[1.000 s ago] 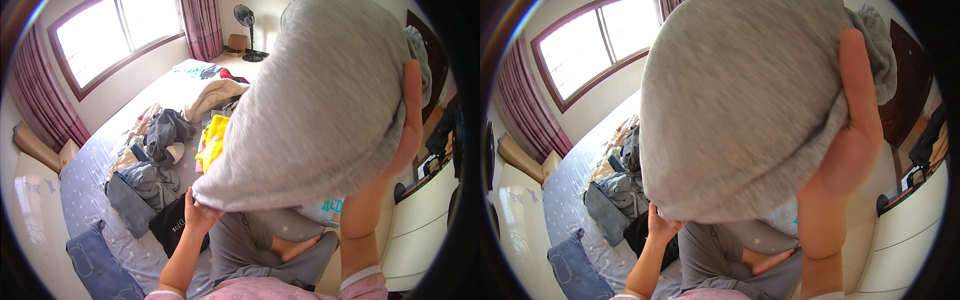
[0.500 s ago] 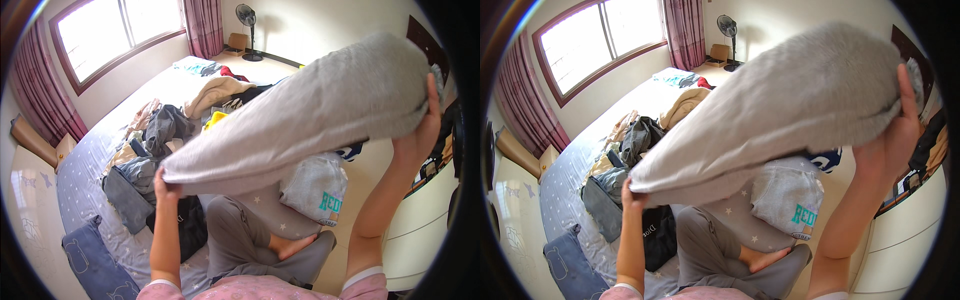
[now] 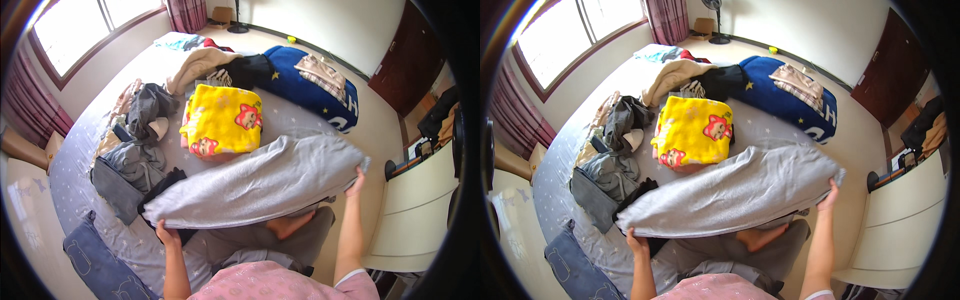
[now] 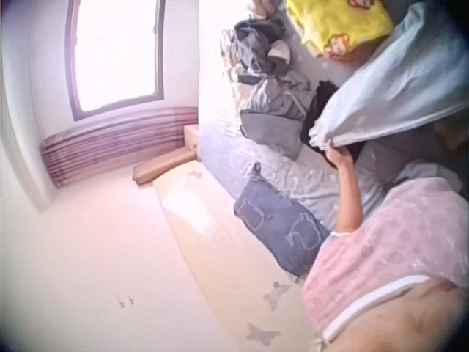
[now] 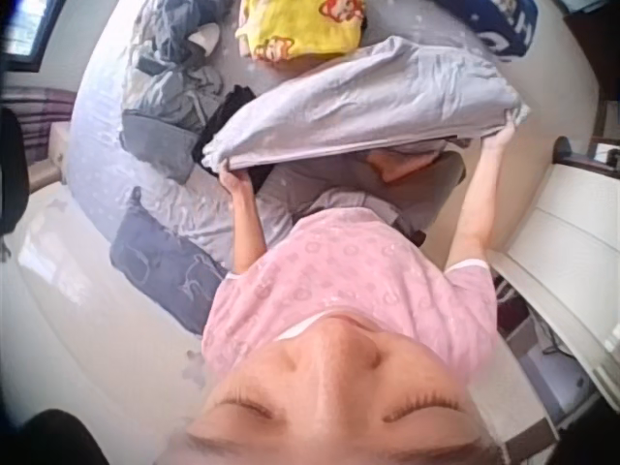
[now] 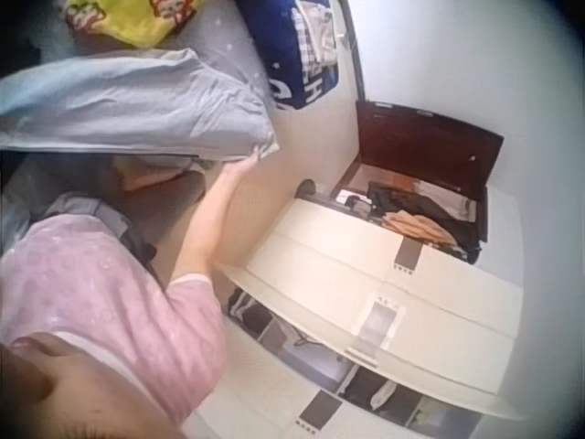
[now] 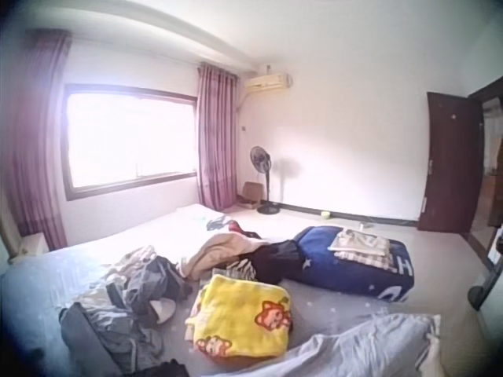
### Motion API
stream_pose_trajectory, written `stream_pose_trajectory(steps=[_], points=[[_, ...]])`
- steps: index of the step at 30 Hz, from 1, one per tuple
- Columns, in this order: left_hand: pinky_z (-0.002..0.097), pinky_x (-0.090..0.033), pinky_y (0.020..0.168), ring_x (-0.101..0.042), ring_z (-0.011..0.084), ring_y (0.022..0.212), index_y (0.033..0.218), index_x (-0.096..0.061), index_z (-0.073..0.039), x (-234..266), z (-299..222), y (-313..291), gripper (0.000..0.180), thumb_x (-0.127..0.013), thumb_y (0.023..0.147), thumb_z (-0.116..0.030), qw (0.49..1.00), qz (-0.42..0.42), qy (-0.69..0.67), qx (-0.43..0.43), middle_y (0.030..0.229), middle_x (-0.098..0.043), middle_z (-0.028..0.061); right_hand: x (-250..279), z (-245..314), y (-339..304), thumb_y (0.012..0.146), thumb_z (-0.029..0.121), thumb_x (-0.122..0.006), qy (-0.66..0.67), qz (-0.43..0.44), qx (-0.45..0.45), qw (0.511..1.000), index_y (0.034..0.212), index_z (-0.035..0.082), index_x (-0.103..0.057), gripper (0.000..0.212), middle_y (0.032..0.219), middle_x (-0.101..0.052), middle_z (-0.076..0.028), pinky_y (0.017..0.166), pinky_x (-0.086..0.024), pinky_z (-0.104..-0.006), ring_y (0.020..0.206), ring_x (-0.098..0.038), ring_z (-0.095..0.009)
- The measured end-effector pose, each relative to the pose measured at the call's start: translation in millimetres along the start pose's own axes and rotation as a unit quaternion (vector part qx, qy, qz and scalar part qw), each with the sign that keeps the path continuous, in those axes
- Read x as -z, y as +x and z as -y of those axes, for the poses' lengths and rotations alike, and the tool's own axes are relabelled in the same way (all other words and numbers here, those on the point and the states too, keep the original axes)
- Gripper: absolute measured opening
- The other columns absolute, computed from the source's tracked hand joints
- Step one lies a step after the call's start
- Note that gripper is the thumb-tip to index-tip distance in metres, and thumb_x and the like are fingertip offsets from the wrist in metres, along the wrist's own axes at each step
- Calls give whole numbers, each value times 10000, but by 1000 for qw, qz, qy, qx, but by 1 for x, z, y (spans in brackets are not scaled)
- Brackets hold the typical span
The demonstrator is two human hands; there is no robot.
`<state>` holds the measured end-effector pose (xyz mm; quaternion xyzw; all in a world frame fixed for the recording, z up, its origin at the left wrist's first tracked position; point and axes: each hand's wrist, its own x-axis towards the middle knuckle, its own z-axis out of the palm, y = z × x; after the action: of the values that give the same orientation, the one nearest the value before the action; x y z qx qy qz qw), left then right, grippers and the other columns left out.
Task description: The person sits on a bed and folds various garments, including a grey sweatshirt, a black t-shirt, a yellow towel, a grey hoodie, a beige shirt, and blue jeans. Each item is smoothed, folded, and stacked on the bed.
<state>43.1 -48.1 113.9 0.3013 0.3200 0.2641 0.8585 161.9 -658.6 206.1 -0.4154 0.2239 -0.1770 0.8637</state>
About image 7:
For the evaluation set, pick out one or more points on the yellow cartoon print blanket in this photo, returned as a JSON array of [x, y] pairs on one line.
[[236, 310]]

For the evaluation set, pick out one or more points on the pink curtain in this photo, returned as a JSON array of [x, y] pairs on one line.
[[41, 137], [217, 137]]

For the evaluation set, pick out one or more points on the heap of grey clothes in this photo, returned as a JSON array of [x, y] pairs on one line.
[[129, 298]]

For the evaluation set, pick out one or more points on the black and white striped garment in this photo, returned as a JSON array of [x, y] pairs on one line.
[[239, 271]]

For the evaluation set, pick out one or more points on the blue folded quilt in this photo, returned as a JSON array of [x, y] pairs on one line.
[[353, 271]]

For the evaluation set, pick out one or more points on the beige blanket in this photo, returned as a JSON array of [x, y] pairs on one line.
[[224, 251]]

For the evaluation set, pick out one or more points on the stack of folded light clothes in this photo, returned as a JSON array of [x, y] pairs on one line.
[[363, 243]]

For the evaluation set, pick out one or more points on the white wall air conditioner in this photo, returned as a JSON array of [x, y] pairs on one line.
[[269, 81]]

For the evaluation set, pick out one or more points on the brown cardboard box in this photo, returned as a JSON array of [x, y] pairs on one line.
[[251, 193]]

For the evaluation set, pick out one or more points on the brown framed window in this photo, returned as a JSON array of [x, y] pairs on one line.
[[129, 141]]

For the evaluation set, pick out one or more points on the bed with pale blue sheet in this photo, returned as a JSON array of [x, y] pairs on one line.
[[78, 267]]

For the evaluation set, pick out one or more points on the black standing fan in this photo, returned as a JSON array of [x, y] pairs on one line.
[[262, 173]]

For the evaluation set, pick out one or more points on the red and black garment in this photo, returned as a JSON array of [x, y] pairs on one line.
[[234, 228]]

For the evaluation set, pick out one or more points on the dark brown wooden door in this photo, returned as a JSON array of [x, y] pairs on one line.
[[452, 161]]

